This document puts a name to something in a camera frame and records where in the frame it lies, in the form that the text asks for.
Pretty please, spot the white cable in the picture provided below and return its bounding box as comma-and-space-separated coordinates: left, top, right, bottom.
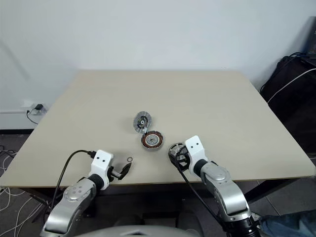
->
267, 68, 316, 103

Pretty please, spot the white wall socket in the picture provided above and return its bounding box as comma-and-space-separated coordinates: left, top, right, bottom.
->
31, 103, 48, 116

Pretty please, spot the black bag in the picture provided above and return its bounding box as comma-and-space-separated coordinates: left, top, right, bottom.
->
260, 55, 316, 154

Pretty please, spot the black adapter cable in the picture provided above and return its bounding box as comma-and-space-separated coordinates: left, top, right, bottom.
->
26, 110, 38, 125

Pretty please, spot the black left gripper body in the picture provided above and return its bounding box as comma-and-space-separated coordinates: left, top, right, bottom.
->
110, 165, 125, 180

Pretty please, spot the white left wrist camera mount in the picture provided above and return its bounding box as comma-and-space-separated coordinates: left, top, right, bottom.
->
91, 149, 114, 191

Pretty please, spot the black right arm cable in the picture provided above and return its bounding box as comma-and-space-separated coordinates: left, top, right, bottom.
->
168, 145, 230, 229

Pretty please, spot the copper wound motor stator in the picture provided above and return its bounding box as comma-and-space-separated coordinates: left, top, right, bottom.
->
141, 130, 164, 150

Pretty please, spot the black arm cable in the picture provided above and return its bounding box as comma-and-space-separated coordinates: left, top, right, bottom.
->
168, 145, 230, 229
50, 149, 97, 213

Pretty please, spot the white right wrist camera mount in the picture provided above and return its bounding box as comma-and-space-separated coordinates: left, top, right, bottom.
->
184, 135, 206, 174

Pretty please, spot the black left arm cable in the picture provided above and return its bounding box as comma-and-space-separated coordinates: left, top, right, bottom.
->
50, 149, 97, 213

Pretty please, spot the black wall baseboard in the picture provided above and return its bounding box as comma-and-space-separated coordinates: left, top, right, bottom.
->
0, 128, 35, 136

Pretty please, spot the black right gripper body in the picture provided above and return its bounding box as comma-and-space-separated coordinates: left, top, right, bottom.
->
176, 148, 192, 171

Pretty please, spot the blue jeans leg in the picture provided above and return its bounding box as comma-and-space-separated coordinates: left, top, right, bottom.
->
261, 214, 316, 237

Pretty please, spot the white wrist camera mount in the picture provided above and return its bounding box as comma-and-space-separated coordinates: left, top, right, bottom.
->
91, 149, 114, 191
184, 135, 206, 174

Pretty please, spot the silver motor rotor disc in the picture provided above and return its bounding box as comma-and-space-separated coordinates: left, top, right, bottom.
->
133, 111, 152, 134

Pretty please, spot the black table frame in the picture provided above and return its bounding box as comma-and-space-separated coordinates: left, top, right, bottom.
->
18, 179, 294, 218

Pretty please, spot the silver robot torso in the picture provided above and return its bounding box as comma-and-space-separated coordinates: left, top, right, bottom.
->
83, 217, 198, 237

